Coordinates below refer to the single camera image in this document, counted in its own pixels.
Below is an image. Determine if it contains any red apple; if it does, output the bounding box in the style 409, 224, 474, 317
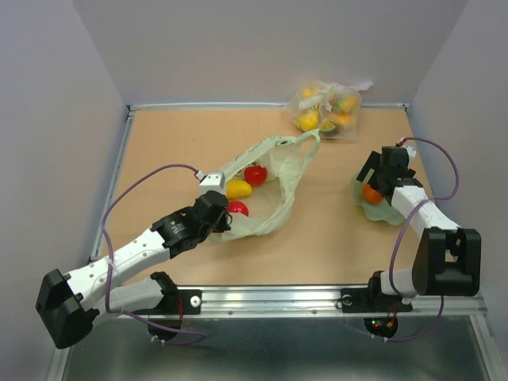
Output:
227, 200, 249, 217

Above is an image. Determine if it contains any orange fruit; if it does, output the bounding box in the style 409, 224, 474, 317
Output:
361, 183, 384, 205

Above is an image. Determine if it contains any yellow mango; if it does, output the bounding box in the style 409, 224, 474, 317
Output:
226, 179, 252, 200

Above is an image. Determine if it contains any red tomato fruit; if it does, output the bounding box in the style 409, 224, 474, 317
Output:
244, 165, 267, 187

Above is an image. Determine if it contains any green plastic bag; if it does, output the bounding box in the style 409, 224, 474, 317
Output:
209, 130, 321, 244

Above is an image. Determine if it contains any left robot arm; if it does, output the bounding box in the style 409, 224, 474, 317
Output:
36, 190, 229, 349

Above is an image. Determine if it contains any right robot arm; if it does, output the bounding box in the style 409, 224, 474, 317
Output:
356, 144, 481, 312

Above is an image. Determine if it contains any clear bag of fruit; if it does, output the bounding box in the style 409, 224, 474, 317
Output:
285, 81, 373, 141

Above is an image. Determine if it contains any green wavy bowl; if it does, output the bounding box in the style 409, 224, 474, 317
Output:
351, 173, 405, 226

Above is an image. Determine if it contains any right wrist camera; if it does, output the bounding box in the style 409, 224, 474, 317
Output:
396, 139, 418, 164

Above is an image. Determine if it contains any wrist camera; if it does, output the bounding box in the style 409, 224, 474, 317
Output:
195, 171, 226, 195
396, 139, 418, 164

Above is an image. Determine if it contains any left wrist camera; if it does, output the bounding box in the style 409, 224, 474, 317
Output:
195, 171, 226, 195

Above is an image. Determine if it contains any aluminium front rail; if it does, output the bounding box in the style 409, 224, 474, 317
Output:
63, 282, 487, 319

